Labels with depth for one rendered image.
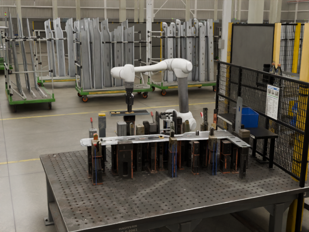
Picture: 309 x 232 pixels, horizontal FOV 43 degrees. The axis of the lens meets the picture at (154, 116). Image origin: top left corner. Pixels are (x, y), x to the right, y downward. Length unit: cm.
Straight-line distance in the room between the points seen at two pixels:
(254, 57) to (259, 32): 37
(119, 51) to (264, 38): 557
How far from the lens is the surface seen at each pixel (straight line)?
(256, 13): 1129
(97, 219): 278
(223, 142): 351
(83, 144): 337
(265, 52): 584
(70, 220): 280
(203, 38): 1162
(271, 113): 377
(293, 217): 371
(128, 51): 1077
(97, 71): 1033
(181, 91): 399
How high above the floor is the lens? 200
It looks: 13 degrees down
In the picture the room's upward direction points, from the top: straight up
